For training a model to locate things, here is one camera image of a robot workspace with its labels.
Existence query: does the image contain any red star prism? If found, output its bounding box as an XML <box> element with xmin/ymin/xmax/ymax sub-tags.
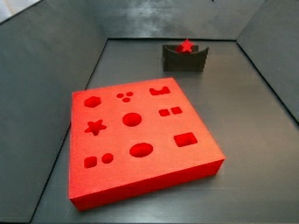
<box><xmin>177</xmin><ymin>39</ymin><xmax>194</xmax><ymax>53</ymax></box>

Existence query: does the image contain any black curved fixture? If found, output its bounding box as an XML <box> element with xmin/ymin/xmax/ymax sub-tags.
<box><xmin>163</xmin><ymin>45</ymin><xmax>210</xmax><ymax>72</ymax></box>

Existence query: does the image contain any red shape sorter block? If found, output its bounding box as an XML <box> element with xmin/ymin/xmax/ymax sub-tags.
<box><xmin>68</xmin><ymin>78</ymin><xmax>226</xmax><ymax>211</ymax></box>

